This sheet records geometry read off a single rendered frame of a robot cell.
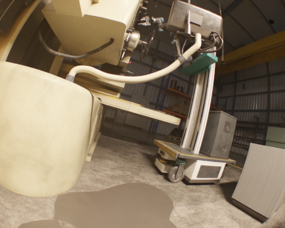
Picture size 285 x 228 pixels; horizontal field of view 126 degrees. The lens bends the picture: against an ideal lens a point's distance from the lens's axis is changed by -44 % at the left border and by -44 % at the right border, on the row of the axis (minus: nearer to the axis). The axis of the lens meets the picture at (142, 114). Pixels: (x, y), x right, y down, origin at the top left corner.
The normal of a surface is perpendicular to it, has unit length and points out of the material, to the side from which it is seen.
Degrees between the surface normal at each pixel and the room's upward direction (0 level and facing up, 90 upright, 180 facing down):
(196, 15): 110
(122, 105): 90
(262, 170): 90
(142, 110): 90
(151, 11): 169
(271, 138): 90
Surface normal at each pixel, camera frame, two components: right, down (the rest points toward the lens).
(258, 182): -0.93, -0.27
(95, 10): 0.25, 0.01
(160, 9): -0.21, 0.95
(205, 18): -0.09, 0.27
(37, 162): 0.76, 0.17
